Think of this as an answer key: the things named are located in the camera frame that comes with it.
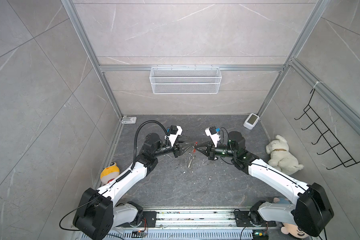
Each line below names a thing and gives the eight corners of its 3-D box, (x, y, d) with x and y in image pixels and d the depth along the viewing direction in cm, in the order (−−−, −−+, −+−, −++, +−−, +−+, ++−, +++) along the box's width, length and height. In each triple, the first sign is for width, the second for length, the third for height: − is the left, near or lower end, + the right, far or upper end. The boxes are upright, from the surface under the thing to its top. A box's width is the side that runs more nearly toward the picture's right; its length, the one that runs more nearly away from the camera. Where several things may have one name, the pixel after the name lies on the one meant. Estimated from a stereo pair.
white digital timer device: (241, 125, 114) (242, 122, 112) (249, 115, 122) (251, 112, 119) (251, 131, 111) (253, 128, 108) (259, 120, 118) (261, 117, 115)
